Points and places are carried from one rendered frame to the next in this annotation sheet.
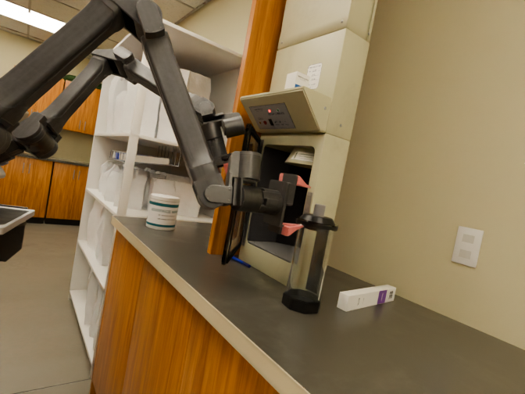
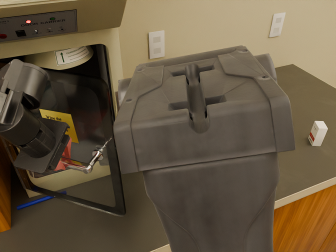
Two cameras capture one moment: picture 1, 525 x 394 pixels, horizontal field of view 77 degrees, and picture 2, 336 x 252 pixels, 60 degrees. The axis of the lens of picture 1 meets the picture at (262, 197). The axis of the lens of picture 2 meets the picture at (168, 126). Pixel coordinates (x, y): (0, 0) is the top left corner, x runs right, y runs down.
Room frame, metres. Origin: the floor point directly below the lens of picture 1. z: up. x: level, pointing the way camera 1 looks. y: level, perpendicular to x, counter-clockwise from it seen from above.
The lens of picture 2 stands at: (0.68, 0.49, 1.63)
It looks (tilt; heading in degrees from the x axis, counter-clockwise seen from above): 38 degrees down; 284
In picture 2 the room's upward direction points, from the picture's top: straight up
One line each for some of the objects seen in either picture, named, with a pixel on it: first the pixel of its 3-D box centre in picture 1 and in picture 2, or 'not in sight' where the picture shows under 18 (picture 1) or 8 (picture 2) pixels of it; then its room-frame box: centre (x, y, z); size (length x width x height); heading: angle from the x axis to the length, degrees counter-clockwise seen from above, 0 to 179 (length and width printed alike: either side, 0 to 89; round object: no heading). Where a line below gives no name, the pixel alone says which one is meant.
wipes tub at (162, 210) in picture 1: (162, 211); not in sight; (1.51, 0.44, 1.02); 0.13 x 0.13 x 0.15
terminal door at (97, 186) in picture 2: (243, 193); (57, 146); (1.05, 0.06, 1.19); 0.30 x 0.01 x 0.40; 175
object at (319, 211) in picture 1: (318, 216); not in sight; (0.84, -0.15, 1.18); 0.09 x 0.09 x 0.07
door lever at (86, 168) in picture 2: not in sight; (77, 159); (0.98, 0.10, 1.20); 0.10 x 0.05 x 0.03; 175
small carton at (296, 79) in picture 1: (296, 85); not in sight; (1.00, -0.04, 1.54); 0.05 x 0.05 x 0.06; 33
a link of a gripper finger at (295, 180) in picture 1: (294, 190); not in sight; (0.79, -0.07, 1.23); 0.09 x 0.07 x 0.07; 127
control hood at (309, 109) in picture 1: (279, 112); (41, 17); (1.05, 0.00, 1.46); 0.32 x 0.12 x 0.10; 37
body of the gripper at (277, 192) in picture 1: (268, 201); not in sight; (0.75, -0.02, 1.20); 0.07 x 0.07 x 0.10; 37
